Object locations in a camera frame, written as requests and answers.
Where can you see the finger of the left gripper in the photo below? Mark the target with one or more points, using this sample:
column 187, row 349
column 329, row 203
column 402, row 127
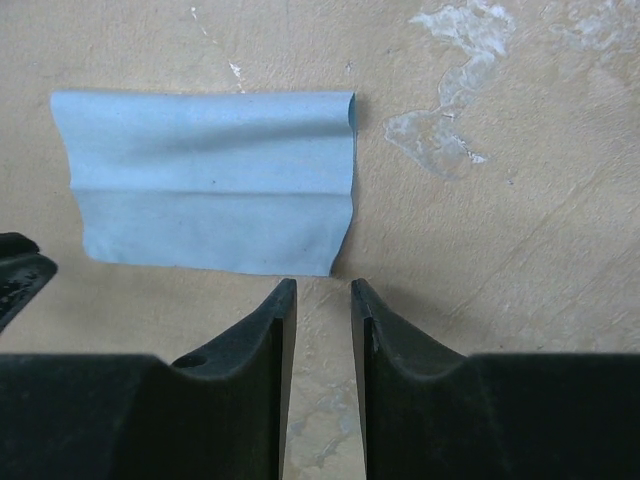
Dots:
column 24, row 272

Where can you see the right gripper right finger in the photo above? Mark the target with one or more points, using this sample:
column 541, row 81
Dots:
column 428, row 412

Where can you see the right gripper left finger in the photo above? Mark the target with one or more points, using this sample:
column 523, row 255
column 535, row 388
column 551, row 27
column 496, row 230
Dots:
column 217, row 412

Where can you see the light blue cleaning cloth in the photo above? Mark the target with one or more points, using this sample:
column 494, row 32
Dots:
column 256, row 184

